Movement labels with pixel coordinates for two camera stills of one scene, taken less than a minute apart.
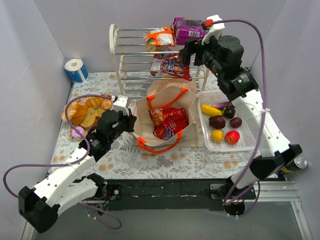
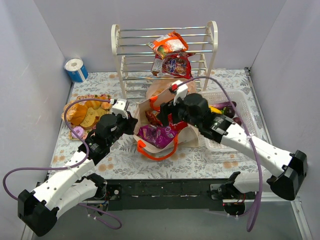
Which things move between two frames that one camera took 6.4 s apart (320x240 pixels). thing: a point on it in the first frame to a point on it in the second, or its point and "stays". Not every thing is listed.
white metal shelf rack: [135, 65] stays
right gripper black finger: [190, 47] to [168, 108]
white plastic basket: [246, 142] stays
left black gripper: [130, 120] stays
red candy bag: [169, 64] stays
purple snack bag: [186, 29] to [160, 137]
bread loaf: [76, 112] stays
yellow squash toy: [210, 110] stays
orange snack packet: [161, 38] to [172, 42]
